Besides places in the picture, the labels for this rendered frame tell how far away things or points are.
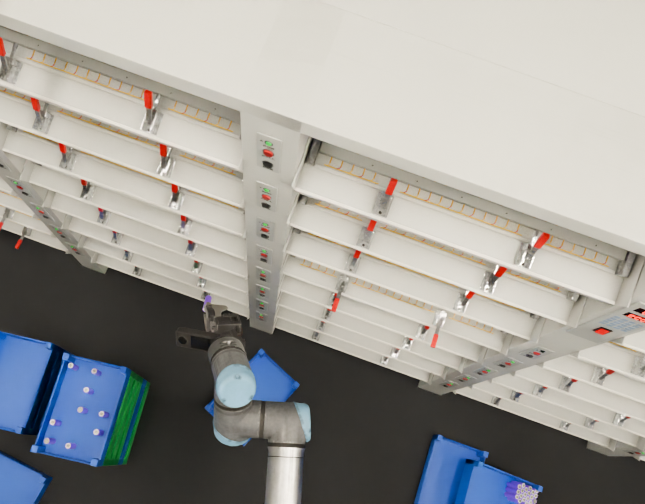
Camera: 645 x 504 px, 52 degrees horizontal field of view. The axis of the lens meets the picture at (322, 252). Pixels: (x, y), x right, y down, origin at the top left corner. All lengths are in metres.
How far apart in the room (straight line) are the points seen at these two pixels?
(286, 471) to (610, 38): 1.12
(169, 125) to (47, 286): 1.65
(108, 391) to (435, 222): 1.37
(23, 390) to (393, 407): 1.33
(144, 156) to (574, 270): 0.86
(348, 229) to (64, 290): 1.63
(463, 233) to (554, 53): 0.33
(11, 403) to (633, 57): 2.09
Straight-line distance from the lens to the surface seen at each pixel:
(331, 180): 1.18
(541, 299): 1.43
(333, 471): 2.61
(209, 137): 1.21
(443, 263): 1.38
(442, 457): 2.69
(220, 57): 1.01
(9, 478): 2.74
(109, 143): 1.45
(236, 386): 1.56
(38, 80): 1.32
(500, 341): 1.79
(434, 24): 1.08
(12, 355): 2.52
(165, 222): 1.77
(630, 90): 1.14
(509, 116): 1.03
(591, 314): 1.36
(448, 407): 2.71
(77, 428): 2.26
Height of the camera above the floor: 2.60
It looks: 72 degrees down
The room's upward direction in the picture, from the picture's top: 18 degrees clockwise
